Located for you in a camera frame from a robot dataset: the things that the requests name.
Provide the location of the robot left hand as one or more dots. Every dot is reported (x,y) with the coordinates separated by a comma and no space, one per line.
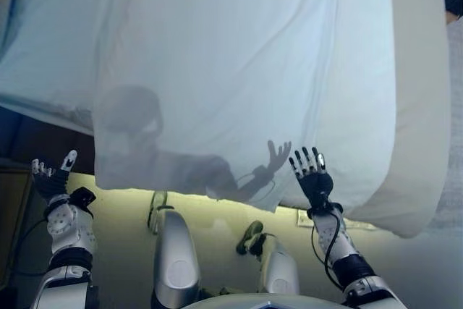
(54,182)

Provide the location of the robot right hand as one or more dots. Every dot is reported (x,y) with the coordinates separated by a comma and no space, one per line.
(318,182)

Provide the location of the white duvet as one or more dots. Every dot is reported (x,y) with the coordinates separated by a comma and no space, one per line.
(235,70)

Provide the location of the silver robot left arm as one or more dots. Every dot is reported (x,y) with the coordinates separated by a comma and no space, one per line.
(68,236)

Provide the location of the beige textured bed runner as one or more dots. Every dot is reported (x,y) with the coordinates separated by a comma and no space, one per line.
(419,124)

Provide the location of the white bed sheet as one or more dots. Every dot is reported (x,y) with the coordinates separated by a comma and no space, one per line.
(47,41)

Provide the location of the dark brown low cabinet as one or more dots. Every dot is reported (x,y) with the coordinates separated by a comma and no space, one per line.
(18,222)

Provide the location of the silver robot right leg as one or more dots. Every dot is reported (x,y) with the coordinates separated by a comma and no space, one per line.
(278,269)

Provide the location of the grey area rug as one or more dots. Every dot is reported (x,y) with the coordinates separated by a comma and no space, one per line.
(452,142)

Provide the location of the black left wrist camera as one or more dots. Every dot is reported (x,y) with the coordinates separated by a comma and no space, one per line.
(83,198)

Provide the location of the dark bed frame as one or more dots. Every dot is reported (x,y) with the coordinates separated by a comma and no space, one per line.
(43,142)

